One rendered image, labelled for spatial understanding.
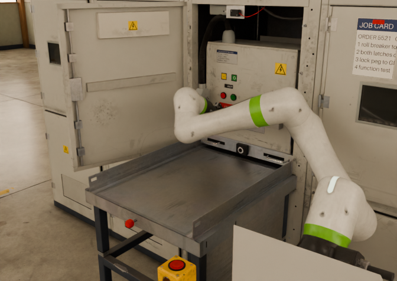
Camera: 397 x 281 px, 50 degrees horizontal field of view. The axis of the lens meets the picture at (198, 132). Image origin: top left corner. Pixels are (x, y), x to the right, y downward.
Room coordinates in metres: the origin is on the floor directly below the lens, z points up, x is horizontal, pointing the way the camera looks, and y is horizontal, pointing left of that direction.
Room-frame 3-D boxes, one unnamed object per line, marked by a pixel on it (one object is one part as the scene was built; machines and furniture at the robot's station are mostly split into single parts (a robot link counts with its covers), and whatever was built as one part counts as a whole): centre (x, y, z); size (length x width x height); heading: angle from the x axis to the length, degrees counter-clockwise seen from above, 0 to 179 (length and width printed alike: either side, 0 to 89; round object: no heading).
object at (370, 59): (1.54, -0.63, 1.43); 0.15 x 0.01 x 0.21; 51
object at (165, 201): (1.66, 0.02, 0.82); 0.68 x 0.62 x 0.06; 141
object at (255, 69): (1.96, -0.23, 1.15); 0.48 x 0.01 x 0.48; 51
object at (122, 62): (1.99, 0.33, 1.21); 0.63 x 0.07 x 0.74; 124
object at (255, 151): (1.97, -0.24, 0.89); 0.54 x 0.05 x 0.06; 51
